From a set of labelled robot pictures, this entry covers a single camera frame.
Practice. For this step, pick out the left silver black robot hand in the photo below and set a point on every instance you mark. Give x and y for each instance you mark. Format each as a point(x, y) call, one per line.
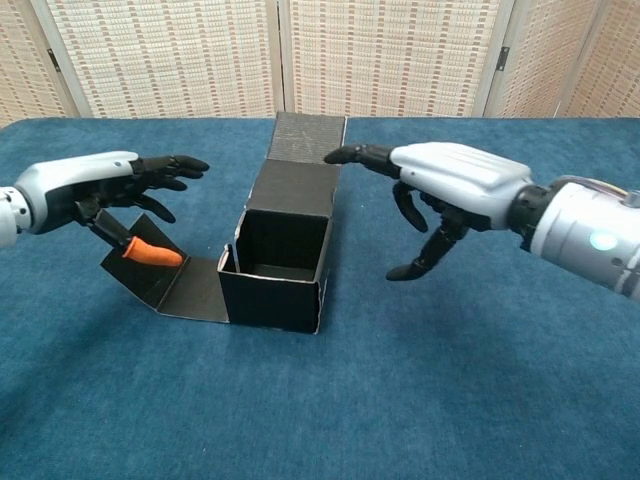
point(75, 172)

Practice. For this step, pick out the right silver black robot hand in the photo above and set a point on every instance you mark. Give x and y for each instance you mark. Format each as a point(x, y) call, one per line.
point(465, 170)

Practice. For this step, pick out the black screen hinge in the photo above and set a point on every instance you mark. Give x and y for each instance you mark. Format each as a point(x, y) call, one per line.
point(503, 57)
point(53, 59)

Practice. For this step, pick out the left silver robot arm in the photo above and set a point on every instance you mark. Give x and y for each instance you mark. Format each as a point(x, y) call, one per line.
point(7, 215)

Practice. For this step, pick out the black cardboard box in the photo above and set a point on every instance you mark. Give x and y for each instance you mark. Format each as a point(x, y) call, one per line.
point(270, 300)

